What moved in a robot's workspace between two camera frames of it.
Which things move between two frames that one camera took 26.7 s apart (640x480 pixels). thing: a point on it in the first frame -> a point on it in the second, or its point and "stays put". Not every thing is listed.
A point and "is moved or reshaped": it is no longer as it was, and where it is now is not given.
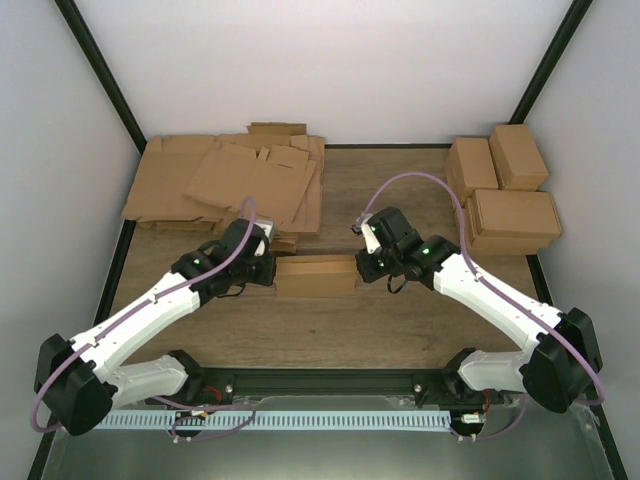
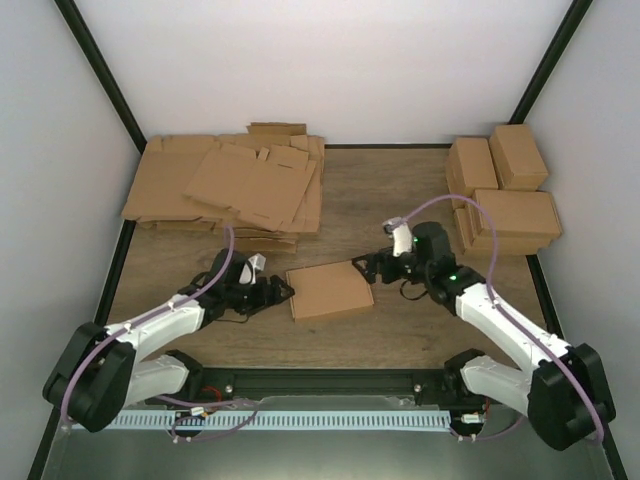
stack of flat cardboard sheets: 198,183 stays put
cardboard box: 316,276 is moved or reshaped
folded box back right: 516,158 stays put
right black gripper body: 372,273 stays put
